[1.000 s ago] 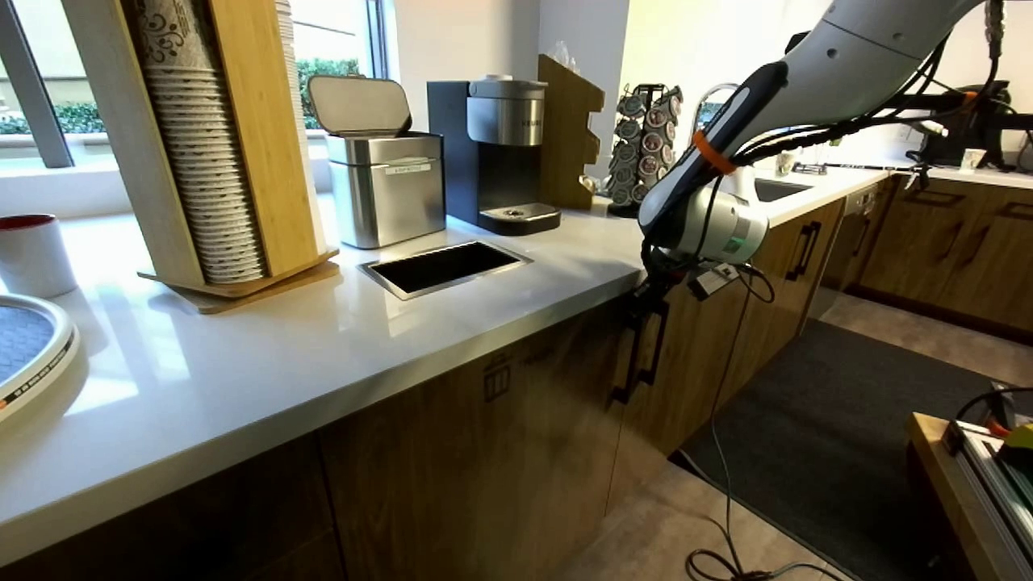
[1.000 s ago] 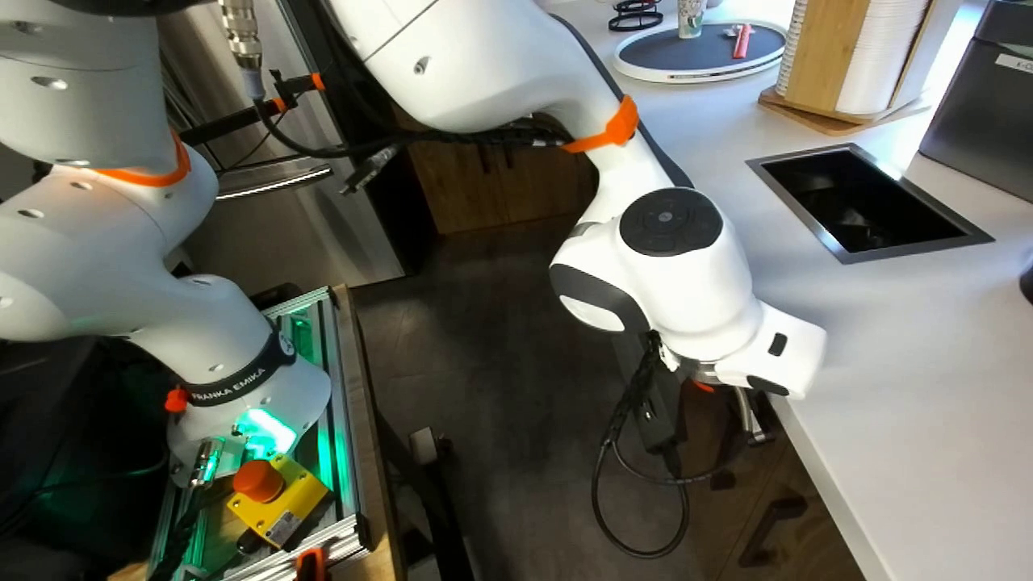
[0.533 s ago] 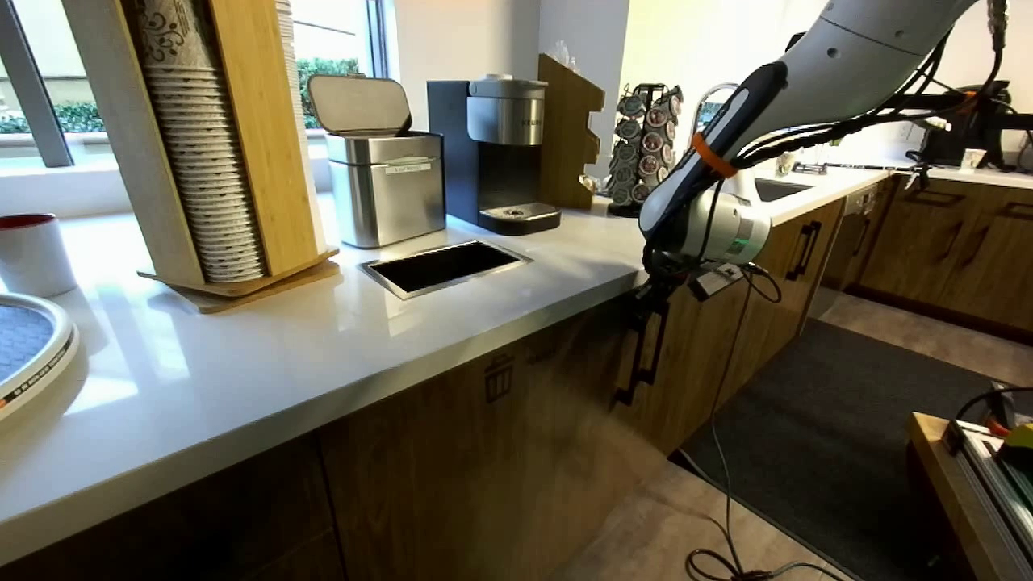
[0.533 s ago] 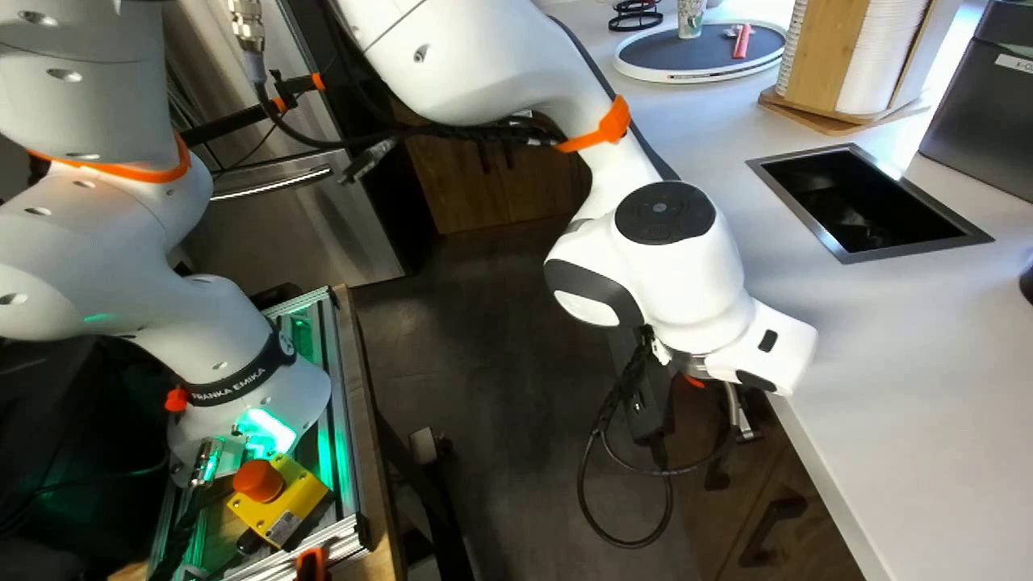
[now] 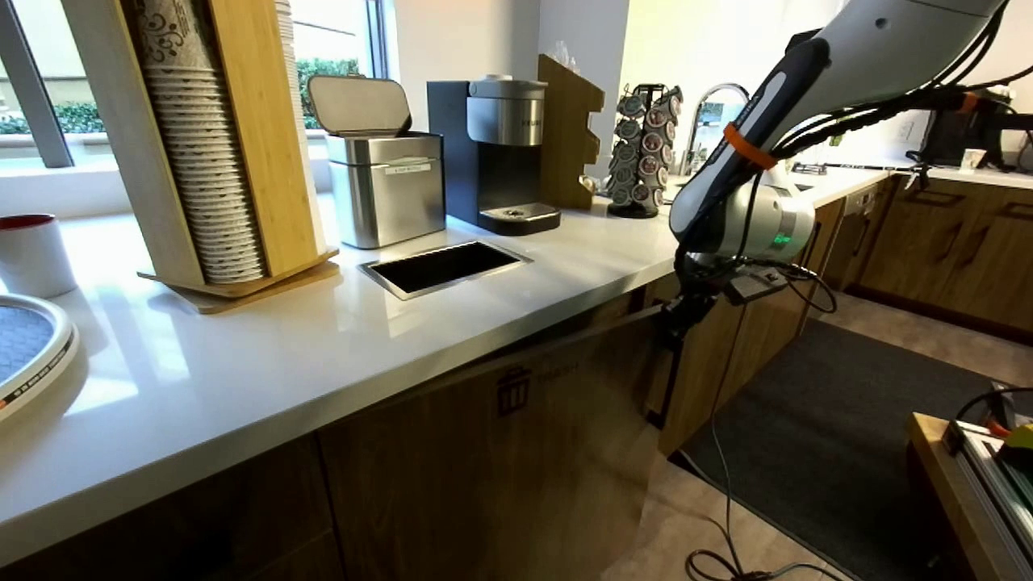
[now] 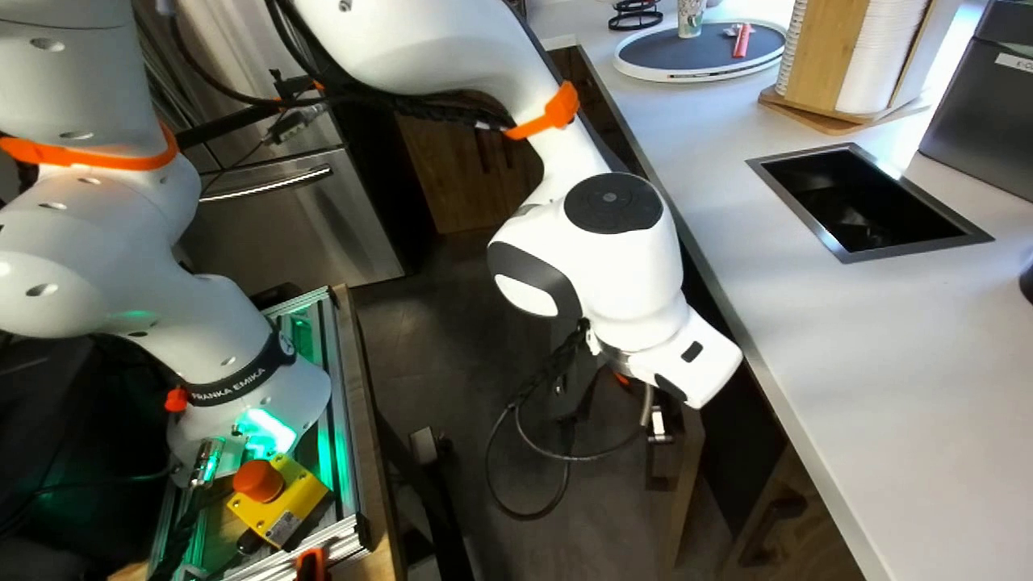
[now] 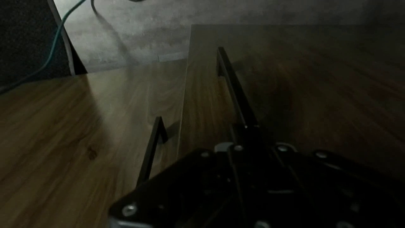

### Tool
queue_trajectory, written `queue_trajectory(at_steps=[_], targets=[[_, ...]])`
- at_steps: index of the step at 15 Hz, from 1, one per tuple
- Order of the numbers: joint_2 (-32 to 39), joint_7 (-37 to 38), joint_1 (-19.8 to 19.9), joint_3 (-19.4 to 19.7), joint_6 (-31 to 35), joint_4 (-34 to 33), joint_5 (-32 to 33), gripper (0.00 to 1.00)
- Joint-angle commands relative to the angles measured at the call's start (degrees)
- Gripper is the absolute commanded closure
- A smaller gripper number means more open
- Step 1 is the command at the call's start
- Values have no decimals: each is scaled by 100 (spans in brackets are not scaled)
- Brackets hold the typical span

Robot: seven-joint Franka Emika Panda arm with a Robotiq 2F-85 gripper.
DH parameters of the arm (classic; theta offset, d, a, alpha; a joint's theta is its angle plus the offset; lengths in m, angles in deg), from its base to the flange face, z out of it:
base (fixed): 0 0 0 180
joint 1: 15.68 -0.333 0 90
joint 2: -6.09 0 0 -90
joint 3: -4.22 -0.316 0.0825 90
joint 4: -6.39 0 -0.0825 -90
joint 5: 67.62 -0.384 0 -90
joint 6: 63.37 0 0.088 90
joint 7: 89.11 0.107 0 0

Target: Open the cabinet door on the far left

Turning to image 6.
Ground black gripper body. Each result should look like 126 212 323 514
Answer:
552 319 647 435

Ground dark wooden cabinet panel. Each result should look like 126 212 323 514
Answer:
393 106 543 234

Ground black rectangular countertop opening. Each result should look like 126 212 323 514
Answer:
746 140 994 268

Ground yellow emergency stop box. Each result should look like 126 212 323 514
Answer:
223 455 333 555

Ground round grey tray white rim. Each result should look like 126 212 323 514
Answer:
610 15 790 88

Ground stainless steel appliance front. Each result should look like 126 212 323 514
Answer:
140 0 408 299

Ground black glasses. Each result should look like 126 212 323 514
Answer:
605 0 668 33

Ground wooden paper cup dispenser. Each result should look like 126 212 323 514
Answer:
758 0 938 125

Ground stainless steel lidded bin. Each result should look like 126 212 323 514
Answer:
916 0 1033 206

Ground black looped wrist cable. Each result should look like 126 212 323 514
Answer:
480 319 652 522

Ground black cabinet handle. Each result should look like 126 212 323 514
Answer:
740 485 812 567

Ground orange strap on arm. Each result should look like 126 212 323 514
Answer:
502 77 584 144
0 125 180 174

